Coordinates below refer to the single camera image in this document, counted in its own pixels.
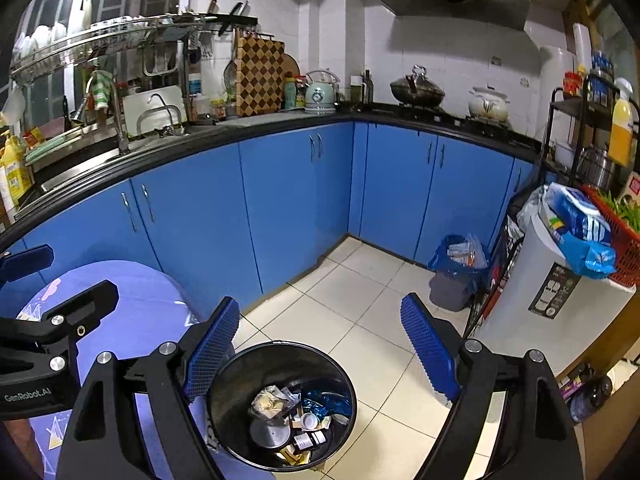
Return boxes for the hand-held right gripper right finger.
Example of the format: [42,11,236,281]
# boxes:
[400,292,586,480]

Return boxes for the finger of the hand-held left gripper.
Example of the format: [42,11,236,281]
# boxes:
[0,244,55,291]
[0,280,120,373]

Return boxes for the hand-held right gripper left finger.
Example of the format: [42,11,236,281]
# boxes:
[56,296,241,480]

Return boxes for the black trash bin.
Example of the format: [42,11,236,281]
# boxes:
[206,341,357,472]

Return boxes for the person's left forearm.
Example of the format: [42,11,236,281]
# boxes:
[0,420,48,480]

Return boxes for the blue printed tablecloth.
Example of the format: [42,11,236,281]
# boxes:
[0,260,201,480]

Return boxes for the grey bin with blue bag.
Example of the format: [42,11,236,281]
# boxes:
[427,232,490,312]

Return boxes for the yellow detergent bottle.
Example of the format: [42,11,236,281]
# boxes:
[0,132,32,206]

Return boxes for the white floor appliance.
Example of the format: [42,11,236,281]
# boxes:
[472,215,637,376]

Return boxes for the round metal tin lid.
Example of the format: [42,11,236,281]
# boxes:
[250,417,291,448]

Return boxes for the blue foil wrapper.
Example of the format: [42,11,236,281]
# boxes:
[300,390,346,418]

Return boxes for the green drainer tray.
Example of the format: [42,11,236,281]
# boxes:
[25,125,86,161]

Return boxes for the steel sink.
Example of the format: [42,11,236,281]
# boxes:
[25,125,226,201]

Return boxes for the purple box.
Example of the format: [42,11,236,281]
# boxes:
[560,365,596,401]

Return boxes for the white plastic scoop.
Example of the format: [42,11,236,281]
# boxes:
[0,85,26,121]

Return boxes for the steel kitchen faucet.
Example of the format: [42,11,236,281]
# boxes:
[70,85,131,156]

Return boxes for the blue kitchen base cabinets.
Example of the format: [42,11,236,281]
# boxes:
[0,117,546,311]

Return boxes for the dark blue floor bottle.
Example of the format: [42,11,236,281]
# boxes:
[569,375,615,423]

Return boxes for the white plastic bag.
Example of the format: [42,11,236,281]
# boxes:
[517,187,551,231]

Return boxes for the white water filter box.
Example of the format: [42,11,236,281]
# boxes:
[122,85,188,138]

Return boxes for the green white dishcloth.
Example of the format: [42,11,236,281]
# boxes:
[89,71,116,111]

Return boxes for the blue plastic package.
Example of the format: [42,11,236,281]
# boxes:
[545,183,618,278]

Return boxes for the small curved filter tap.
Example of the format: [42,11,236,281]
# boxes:
[136,94,188,136]

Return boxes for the red plastic basket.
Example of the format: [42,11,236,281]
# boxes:
[582,185,640,288]

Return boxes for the row of white dishes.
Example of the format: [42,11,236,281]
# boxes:
[12,20,71,61]

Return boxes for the black gas stove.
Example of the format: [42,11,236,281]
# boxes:
[395,102,516,128]

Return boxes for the green vegetables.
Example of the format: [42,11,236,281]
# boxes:
[597,191,640,231]

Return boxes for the steel pot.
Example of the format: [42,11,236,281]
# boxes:
[577,147,621,188]

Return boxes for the stainless dish rack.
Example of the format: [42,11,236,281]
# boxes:
[10,12,221,126]

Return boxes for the white ceramic pot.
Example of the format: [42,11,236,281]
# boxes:
[467,86,512,121]

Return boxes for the black metal shelf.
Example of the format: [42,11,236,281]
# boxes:
[542,77,640,186]

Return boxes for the red white carton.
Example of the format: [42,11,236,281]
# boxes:
[617,170,640,206]

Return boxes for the dark wok with lid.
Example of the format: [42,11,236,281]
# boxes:
[390,64,446,108]

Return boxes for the hanging strainer ladle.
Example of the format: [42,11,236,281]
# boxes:
[222,45,238,88]

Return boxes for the mint green kettle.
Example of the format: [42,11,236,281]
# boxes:
[304,69,342,113]

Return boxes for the checkered cutting board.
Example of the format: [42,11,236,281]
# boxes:
[235,30,286,117]

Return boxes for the yellow spray bottle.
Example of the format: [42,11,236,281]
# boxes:
[607,78,635,166]

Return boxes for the white cylinder tank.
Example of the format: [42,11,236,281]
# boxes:
[537,45,576,136]

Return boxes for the blue can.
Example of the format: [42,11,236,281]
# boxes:
[590,51,615,106]

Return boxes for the white roll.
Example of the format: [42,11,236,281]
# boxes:
[572,22,593,76]

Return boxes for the black wire floor rack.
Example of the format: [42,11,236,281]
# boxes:
[462,205,526,338]

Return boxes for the black knife rail with knives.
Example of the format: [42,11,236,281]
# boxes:
[207,0,261,36]

